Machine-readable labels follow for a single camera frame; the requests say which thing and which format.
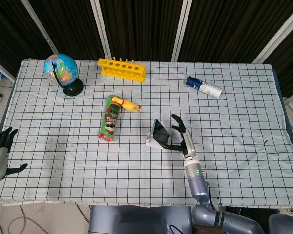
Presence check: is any beige floor cable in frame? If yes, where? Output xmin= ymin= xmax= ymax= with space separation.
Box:
xmin=7 ymin=204 xmax=51 ymax=234

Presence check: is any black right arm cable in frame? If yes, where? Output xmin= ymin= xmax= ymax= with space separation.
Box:
xmin=205 ymin=181 xmax=218 ymax=211

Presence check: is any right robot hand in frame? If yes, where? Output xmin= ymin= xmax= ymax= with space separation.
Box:
xmin=161 ymin=113 xmax=196 ymax=158

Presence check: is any white phone stand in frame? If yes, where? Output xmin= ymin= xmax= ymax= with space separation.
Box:
xmin=146 ymin=133 xmax=173 ymax=150

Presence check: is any yellow rubber chicken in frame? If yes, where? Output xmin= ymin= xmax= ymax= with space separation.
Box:
xmin=111 ymin=96 xmax=142 ymax=113

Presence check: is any white checkered tablecloth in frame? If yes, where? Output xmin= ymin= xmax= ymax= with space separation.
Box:
xmin=0 ymin=58 xmax=293 ymax=210

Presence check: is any green Pringles can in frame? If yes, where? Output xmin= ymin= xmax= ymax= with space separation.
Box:
xmin=98 ymin=95 xmax=120 ymax=143

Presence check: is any blue and white bottle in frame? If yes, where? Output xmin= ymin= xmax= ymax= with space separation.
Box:
xmin=186 ymin=75 xmax=223 ymax=99

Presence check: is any yellow test tube rack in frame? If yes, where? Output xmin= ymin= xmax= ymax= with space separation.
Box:
xmin=97 ymin=56 xmax=147 ymax=84

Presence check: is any black smartphone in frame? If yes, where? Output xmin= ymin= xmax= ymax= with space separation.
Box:
xmin=151 ymin=118 xmax=171 ymax=144

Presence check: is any grey-blue robot torso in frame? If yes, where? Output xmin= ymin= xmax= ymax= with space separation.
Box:
xmin=88 ymin=205 xmax=193 ymax=234

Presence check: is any small desk globe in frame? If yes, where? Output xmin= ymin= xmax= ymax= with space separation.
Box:
xmin=43 ymin=53 xmax=84 ymax=97

